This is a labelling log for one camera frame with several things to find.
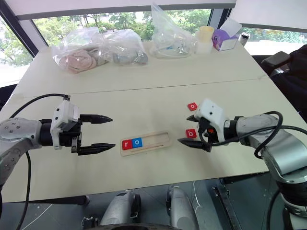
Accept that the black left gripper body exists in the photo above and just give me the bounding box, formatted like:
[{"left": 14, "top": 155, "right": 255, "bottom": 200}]
[{"left": 59, "top": 119, "right": 83, "bottom": 154}]

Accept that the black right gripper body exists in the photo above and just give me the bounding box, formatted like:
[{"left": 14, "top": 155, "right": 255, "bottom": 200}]
[{"left": 196, "top": 116, "right": 217, "bottom": 153}]

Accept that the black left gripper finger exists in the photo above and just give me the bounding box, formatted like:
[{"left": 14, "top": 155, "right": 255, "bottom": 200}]
[
  {"left": 79, "top": 114, "right": 114, "bottom": 125},
  {"left": 77, "top": 143, "right": 117, "bottom": 157}
]

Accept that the red letter b block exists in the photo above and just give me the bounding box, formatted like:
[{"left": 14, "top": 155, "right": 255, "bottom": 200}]
[{"left": 185, "top": 128, "right": 198, "bottom": 139}]

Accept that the wooden letter tray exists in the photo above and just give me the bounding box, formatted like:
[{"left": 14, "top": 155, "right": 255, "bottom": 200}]
[{"left": 119, "top": 131, "right": 173, "bottom": 158}]

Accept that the blue letter o block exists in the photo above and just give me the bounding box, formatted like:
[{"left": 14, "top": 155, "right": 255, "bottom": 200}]
[{"left": 131, "top": 137, "right": 144, "bottom": 149}]

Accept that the silver right robot leg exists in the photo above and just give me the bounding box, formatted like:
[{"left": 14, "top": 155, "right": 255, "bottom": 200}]
[{"left": 165, "top": 184, "right": 200, "bottom": 230}]

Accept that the silver robot leg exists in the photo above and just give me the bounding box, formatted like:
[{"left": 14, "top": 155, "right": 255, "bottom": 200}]
[
  {"left": 165, "top": 184, "right": 200, "bottom": 230},
  {"left": 99, "top": 190, "right": 142, "bottom": 227}
]

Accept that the silver left robot leg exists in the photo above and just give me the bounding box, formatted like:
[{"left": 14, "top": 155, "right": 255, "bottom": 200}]
[{"left": 99, "top": 190, "right": 142, "bottom": 227}]

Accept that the plastic bag with pink cloth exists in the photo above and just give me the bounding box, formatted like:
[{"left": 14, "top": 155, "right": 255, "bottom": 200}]
[{"left": 51, "top": 26, "right": 109, "bottom": 75}]

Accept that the plastic bag with grey items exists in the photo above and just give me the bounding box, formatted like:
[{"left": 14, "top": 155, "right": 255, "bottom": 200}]
[{"left": 102, "top": 29, "right": 149, "bottom": 66}]

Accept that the black table leg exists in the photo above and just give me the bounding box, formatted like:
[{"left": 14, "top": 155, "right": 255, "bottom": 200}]
[{"left": 212, "top": 185, "right": 243, "bottom": 230}]

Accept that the cream plastic cup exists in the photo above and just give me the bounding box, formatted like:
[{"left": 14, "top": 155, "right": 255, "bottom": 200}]
[{"left": 194, "top": 25, "right": 215, "bottom": 55}]

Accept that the tall clear plastic bag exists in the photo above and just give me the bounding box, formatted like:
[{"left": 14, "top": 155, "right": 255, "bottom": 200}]
[{"left": 149, "top": 2, "right": 194, "bottom": 59}]

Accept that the purple and white tissue box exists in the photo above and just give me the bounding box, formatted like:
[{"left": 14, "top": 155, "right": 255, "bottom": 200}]
[{"left": 211, "top": 18, "right": 243, "bottom": 52}]

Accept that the silver drink can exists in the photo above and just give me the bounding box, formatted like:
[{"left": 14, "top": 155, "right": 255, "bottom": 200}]
[{"left": 238, "top": 32, "right": 251, "bottom": 47}]

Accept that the black office chair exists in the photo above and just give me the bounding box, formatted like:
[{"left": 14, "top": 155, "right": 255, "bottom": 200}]
[{"left": 260, "top": 44, "right": 307, "bottom": 116}]

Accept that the white roller blind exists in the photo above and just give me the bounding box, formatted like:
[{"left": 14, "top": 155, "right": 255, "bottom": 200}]
[
  {"left": 229, "top": 0, "right": 307, "bottom": 34},
  {"left": 6, "top": 0, "right": 237, "bottom": 22}
]

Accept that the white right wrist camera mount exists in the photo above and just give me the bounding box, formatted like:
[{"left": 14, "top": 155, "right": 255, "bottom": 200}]
[{"left": 193, "top": 98, "right": 230, "bottom": 142}]

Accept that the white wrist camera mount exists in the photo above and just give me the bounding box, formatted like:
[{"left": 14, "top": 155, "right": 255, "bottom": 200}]
[
  {"left": 193, "top": 98, "right": 230, "bottom": 142},
  {"left": 50, "top": 100, "right": 81, "bottom": 150}
]

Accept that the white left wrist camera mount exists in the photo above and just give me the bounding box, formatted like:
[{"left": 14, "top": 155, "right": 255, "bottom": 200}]
[{"left": 50, "top": 100, "right": 81, "bottom": 150}]

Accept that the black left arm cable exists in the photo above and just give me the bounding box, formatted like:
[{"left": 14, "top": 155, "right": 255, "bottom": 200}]
[{"left": 9, "top": 93, "right": 71, "bottom": 230}]

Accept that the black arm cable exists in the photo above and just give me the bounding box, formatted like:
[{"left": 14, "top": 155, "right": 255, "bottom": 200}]
[
  {"left": 202, "top": 111, "right": 307, "bottom": 160},
  {"left": 9, "top": 93, "right": 71, "bottom": 230}
]

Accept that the white thin cable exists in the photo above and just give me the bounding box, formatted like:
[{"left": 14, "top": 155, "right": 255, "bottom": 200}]
[{"left": 192, "top": 181, "right": 202, "bottom": 217}]

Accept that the black table frame bar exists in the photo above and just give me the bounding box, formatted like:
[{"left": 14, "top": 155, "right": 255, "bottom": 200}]
[{"left": 1, "top": 195, "right": 91, "bottom": 206}]

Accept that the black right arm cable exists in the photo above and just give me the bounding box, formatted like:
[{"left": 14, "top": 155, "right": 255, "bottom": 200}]
[{"left": 202, "top": 111, "right": 307, "bottom": 160}]

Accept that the dark window frame post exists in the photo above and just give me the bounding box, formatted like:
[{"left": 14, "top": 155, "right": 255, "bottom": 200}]
[{"left": 0, "top": 0, "right": 49, "bottom": 59}]

